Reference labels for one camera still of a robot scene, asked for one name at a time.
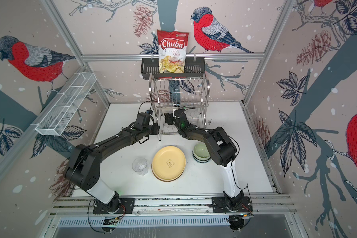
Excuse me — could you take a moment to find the silver two-tier dish rack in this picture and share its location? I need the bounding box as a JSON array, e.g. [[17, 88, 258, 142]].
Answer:
[[148, 73, 210, 136]]

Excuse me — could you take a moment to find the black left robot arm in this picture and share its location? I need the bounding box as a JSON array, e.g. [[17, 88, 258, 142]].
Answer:
[[63, 110, 159, 215]]

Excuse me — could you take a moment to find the clear drinking glass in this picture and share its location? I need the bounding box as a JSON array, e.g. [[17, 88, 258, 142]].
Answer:
[[132, 157, 148, 176]]

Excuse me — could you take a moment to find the aluminium frame corner post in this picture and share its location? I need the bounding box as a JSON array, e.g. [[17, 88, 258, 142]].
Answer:
[[41, 0, 111, 107]]

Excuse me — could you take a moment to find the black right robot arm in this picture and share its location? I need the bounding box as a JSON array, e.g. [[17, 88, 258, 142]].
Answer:
[[164, 108, 252, 215]]

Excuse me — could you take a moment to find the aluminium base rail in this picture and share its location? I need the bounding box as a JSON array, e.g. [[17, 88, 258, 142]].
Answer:
[[49, 193, 297, 232]]

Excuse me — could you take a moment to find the light green bowl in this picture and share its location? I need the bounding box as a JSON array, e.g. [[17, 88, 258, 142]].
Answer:
[[192, 142, 211, 158]]

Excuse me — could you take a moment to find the blue white patterned bowl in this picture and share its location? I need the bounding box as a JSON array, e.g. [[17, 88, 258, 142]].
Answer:
[[193, 156, 211, 163]]

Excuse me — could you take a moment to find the horizontal aluminium frame bar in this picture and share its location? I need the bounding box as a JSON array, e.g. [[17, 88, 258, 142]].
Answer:
[[81, 52, 266, 62]]

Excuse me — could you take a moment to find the black wall shelf basket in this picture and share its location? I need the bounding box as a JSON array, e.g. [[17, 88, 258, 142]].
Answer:
[[141, 57, 205, 79]]

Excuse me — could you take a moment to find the red Chuba chips bag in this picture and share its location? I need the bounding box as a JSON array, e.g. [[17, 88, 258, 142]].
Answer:
[[157, 30, 189, 61]]

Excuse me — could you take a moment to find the yellow plate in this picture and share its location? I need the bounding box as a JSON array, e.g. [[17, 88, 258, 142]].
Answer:
[[151, 146, 186, 182]]

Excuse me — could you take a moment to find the white wire mesh basket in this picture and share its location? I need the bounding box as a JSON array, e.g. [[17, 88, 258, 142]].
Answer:
[[35, 72, 97, 136]]

